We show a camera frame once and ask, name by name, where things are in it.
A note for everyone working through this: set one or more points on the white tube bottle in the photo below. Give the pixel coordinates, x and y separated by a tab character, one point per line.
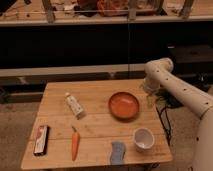
74	105

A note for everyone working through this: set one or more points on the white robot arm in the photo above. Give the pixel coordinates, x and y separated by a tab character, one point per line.
159	73

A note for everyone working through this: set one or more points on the orange object on shelf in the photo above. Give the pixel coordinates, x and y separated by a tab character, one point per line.
112	7

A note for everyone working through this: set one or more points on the orange carrot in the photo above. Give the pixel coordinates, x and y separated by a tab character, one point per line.
75	143

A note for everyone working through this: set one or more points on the white cup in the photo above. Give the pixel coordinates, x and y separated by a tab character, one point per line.
143	139

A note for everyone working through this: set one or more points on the orange ceramic bowl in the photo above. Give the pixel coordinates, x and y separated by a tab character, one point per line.
123	105

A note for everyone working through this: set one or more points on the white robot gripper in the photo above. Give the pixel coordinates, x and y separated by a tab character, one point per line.
151	98

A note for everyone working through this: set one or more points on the black box right background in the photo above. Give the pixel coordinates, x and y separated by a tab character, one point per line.
192	59

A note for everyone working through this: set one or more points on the wooden table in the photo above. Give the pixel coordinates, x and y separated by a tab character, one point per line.
97	128

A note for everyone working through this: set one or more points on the black and red box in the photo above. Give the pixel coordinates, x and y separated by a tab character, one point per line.
40	146

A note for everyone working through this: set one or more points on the blue sponge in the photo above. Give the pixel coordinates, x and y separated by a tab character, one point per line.
117	154

